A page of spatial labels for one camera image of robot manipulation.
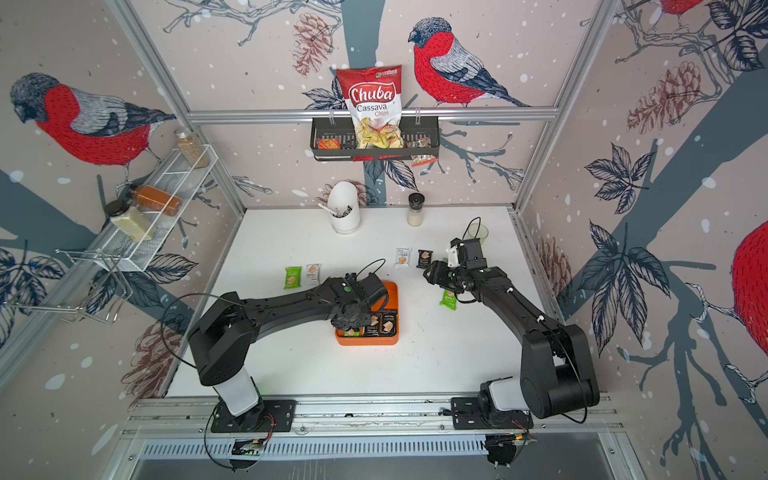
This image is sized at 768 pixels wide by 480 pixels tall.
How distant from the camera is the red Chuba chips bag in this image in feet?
2.66

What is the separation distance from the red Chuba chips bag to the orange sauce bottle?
1.73ft

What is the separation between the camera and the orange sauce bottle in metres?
0.73
